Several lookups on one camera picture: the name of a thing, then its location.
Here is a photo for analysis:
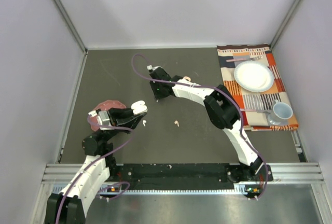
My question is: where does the patterned orange placemat cloth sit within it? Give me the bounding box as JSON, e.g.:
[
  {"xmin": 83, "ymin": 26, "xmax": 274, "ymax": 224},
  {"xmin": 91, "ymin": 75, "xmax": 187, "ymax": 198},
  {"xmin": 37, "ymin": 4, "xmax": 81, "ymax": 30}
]
[{"xmin": 217, "ymin": 44, "xmax": 299, "ymax": 131}]

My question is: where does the left aluminium corner post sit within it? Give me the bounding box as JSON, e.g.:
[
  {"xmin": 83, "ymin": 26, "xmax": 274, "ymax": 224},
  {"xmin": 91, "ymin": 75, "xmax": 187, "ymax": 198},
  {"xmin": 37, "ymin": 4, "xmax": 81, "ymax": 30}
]
[{"xmin": 52, "ymin": 0, "xmax": 88, "ymax": 53}]

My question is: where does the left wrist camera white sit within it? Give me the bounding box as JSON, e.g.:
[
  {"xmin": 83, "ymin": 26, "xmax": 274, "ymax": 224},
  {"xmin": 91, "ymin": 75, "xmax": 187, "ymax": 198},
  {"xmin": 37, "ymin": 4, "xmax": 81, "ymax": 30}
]
[{"xmin": 88, "ymin": 109, "xmax": 111, "ymax": 131}]

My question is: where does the aluminium corner post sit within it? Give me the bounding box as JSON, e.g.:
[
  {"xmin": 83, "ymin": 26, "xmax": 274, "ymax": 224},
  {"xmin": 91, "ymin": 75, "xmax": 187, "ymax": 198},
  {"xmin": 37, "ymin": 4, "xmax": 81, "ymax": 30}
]
[
  {"xmin": 270, "ymin": 0, "xmax": 303, "ymax": 49},
  {"xmin": 52, "ymin": 0, "xmax": 88, "ymax": 53}
]

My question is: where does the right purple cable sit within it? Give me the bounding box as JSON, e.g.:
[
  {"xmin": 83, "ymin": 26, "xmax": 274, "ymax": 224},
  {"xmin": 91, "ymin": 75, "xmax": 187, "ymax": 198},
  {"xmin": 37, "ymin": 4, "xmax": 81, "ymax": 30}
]
[{"xmin": 131, "ymin": 53, "xmax": 269, "ymax": 200}]

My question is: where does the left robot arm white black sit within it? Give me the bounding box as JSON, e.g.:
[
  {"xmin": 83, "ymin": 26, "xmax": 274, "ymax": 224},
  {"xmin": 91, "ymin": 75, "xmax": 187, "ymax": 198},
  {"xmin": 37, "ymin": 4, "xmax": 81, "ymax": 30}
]
[{"xmin": 45, "ymin": 101, "xmax": 148, "ymax": 223}]

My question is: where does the light blue cup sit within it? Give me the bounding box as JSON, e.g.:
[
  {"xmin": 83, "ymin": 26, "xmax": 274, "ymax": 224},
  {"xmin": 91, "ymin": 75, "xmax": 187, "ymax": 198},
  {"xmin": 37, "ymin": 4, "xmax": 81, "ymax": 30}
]
[{"xmin": 267, "ymin": 100, "xmax": 293, "ymax": 125}]

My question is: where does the right aluminium corner post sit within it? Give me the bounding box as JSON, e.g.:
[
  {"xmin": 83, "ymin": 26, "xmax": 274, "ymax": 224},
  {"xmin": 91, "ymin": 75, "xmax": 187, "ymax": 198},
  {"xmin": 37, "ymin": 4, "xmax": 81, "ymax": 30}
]
[{"xmin": 270, "ymin": 0, "xmax": 303, "ymax": 49}]

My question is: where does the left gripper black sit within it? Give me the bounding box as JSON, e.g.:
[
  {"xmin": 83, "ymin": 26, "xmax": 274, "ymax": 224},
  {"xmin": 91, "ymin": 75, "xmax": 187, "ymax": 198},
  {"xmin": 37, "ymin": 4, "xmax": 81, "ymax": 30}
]
[{"xmin": 101, "ymin": 106, "xmax": 146, "ymax": 142}]

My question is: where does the pink earbud charging case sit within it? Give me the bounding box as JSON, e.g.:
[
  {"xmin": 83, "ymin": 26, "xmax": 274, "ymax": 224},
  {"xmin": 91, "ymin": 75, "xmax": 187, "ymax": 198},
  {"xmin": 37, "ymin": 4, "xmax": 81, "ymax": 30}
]
[{"xmin": 183, "ymin": 76, "xmax": 191, "ymax": 81}]

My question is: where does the white paper plate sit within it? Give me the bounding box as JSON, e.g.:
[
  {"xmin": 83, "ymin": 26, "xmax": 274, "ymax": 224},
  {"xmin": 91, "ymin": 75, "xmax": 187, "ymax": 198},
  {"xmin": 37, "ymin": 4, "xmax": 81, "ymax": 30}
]
[{"xmin": 233, "ymin": 61, "xmax": 274, "ymax": 93}]

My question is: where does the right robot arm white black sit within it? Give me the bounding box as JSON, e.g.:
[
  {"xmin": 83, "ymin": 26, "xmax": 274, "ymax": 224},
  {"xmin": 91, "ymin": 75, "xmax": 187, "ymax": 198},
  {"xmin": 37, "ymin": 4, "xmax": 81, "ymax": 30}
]
[{"xmin": 147, "ymin": 65, "xmax": 264, "ymax": 180}]

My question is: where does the pink handled fork rear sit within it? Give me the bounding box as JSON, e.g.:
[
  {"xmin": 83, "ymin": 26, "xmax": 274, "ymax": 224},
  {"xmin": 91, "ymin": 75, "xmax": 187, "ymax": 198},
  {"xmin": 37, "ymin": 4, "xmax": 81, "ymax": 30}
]
[{"xmin": 226, "ymin": 55, "xmax": 264, "ymax": 62}]

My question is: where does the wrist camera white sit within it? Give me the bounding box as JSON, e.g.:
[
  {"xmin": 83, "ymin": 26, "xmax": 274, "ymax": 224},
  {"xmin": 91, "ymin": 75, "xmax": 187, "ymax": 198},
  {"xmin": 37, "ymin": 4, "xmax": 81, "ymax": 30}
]
[
  {"xmin": 88, "ymin": 109, "xmax": 111, "ymax": 131},
  {"xmin": 147, "ymin": 65, "xmax": 162, "ymax": 73}
]

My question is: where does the white earbud charging case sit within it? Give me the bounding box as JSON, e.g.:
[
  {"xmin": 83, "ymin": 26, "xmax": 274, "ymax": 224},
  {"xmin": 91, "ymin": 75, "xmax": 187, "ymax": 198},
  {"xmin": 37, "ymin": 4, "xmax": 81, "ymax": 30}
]
[{"xmin": 131, "ymin": 100, "xmax": 148, "ymax": 115}]

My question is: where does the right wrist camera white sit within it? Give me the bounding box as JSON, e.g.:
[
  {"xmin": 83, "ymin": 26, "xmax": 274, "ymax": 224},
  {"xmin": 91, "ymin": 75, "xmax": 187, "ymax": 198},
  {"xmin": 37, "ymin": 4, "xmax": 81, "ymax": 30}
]
[{"xmin": 147, "ymin": 65, "xmax": 162, "ymax": 73}]

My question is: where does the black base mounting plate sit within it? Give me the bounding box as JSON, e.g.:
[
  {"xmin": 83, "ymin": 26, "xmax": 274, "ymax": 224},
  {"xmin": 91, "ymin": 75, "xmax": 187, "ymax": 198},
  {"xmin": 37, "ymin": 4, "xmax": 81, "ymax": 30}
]
[{"xmin": 114, "ymin": 163, "xmax": 273, "ymax": 190}]

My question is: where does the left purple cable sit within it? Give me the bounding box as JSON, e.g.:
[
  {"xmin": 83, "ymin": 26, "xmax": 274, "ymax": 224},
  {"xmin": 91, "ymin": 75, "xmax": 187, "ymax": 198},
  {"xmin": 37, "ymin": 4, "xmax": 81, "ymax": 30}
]
[{"xmin": 53, "ymin": 115, "xmax": 136, "ymax": 224}]

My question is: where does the pink polka dot plate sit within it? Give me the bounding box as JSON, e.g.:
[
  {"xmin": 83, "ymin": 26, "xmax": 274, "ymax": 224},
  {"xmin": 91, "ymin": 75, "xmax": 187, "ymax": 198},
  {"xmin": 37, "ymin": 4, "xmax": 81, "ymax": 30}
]
[{"xmin": 90, "ymin": 100, "xmax": 126, "ymax": 131}]

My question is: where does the purple cable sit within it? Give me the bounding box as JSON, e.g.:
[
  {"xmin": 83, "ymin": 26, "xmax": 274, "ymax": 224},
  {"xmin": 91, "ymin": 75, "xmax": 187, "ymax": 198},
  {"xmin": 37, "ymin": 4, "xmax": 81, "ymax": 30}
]
[
  {"xmin": 131, "ymin": 53, "xmax": 269, "ymax": 200},
  {"xmin": 53, "ymin": 115, "xmax": 136, "ymax": 224}
]

